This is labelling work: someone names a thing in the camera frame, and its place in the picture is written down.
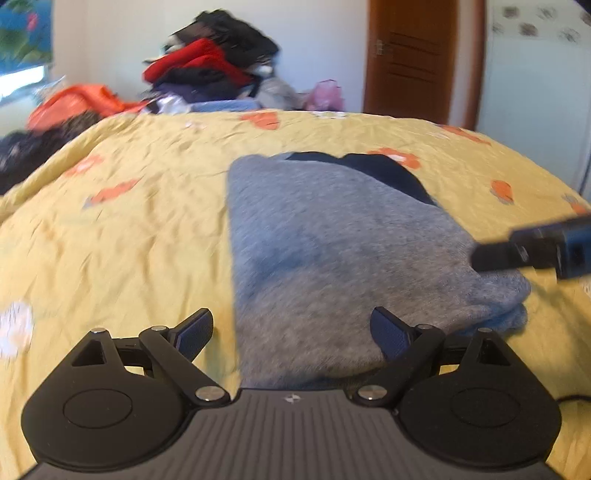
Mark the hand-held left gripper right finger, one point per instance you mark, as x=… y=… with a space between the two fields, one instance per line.
x=390 y=332

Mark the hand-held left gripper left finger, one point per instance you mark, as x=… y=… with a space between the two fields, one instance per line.
x=194 y=330

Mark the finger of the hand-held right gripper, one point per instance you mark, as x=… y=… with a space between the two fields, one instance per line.
x=503 y=256

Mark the grey and navy sweater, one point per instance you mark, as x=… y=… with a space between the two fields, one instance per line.
x=323 y=240

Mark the dark patterned clothes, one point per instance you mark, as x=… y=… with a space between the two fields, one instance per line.
x=23 y=157

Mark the heap of black clothes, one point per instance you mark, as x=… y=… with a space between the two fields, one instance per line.
x=231 y=32

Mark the yellow floral bedspread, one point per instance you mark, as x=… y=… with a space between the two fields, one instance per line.
x=138 y=230

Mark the brown wooden door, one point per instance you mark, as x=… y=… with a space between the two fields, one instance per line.
x=411 y=64

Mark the light blue folded cloth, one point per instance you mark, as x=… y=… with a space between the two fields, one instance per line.
x=226 y=106

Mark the white crumpled cloth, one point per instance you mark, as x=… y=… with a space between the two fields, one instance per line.
x=168 y=104

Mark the leopard print cloth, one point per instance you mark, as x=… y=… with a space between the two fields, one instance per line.
x=81 y=124

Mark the dark purple garment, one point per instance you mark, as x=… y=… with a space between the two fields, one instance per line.
x=198 y=92

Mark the pink plastic bag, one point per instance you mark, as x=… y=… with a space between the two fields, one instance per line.
x=325 y=94

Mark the black padded jacket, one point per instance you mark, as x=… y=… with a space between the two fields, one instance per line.
x=194 y=76

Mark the orange garment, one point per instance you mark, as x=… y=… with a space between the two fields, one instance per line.
x=78 y=101

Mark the red garment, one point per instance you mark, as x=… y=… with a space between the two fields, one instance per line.
x=194 y=55

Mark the lotus print window blind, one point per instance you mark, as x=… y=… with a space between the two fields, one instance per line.
x=23 y=32

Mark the brown door frame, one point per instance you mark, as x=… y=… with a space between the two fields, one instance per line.
x=471 y=64

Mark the floral wall tile border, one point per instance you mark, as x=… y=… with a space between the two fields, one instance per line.
x=535 y=23

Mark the window frame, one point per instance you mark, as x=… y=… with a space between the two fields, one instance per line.
x=23 y=85

